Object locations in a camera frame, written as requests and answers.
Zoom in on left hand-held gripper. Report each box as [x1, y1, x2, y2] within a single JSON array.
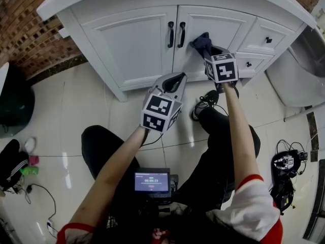
[[140, 72, 188, 135]]

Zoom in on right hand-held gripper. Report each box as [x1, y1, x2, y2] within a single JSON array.
[[204, 46, 240, 84]]

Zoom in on dark blue cloth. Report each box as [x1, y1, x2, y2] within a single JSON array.
[[189, 32, 213, 59]]

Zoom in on white cabinet door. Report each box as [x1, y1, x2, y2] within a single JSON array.
[[80, 5, 178, 89], [172, 5, 257, 82]]

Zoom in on person's right forearm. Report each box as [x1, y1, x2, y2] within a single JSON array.
[[221, 81, 263, 188]]

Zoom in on person's left forearm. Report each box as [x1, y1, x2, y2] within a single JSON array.
[[72, 126, 151, 226]]

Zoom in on white drawer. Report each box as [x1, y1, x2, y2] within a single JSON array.
[[235, 52, 275, 79], [238, 16, 297, 54]]

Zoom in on white vanity cabinet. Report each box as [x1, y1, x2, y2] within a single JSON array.
[[37, 0, 318, 103]]

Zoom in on person's black shoe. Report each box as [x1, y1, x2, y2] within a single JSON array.
[[190, 89, 220, 122]]

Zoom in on person's black trousers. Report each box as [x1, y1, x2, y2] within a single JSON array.
[[81, 107, 262, 244]]

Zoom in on small monitor screen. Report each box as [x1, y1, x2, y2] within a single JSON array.
[[134, 168, 172, 199]]

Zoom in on white pipe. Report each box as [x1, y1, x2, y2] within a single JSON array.
[[283, 105, 325, 123]]

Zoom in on spare gripper device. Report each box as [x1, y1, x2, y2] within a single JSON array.
[[274, 154, 296, 173]]

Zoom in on person's white red shirt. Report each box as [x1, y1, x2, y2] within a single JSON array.
[[56, 174, 284, 244]]

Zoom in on green plastic bottle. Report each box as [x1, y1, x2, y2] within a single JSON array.
[[19, 166, 40, 176]]

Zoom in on black door handle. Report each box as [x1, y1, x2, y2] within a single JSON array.
[[177, 21, 186, 49], [167, 21, 175, 49]]

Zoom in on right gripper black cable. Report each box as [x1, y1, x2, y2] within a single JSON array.
[[203, 95, 231, 117]]

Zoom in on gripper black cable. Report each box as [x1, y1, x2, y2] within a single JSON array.
[[140, 132, 165, 147], [203, 95, 231, 117]]

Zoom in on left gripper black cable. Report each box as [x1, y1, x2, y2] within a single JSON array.
[[140, 132, 165, 147]]

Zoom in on black cable bundle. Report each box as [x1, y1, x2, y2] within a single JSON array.
[[275, 139, 309, 176]]

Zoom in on black device with cables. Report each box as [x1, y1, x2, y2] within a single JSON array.
[[269, 150, 299, 212]]

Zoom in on black floor cable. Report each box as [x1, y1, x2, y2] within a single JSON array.
[[14, 183, 57, 238]]

